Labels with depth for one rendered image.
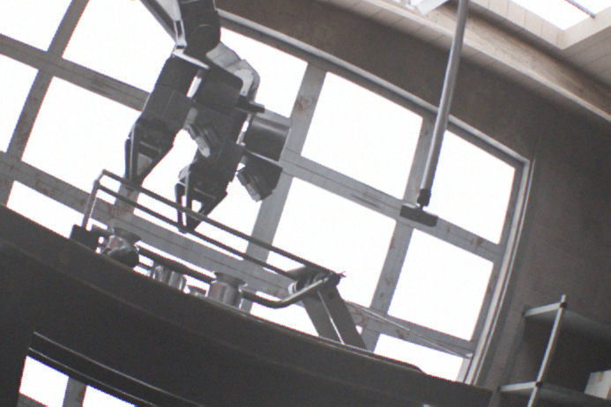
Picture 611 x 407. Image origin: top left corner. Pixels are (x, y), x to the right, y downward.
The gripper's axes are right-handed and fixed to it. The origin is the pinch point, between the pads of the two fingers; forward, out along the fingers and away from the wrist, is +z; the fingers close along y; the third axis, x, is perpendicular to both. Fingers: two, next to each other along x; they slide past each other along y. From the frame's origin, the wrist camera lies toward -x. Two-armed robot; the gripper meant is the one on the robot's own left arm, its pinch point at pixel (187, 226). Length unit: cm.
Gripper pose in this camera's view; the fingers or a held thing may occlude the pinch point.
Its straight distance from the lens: 160.8
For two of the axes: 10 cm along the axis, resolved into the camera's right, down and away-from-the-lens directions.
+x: -8.7, -4.0, -2.9
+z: -3.1, 9.0, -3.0
